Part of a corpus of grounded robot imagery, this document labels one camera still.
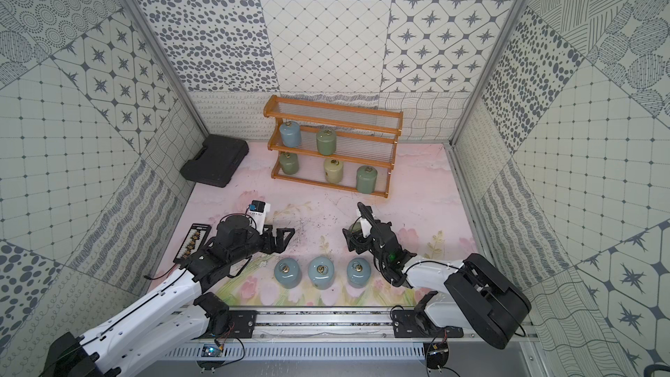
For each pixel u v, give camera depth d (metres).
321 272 0.75
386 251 0.66
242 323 0.73
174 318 0.58
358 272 0.76
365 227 0.77
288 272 0.76
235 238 0.61
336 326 0.76
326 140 0.92
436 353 0.73
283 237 0.72
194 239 0.90
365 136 1.18
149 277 0.84
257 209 0.70
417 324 0.65
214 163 1.05
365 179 0.97
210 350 0.71
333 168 1.01
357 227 0.85
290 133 0.95
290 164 1.03
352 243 0.71
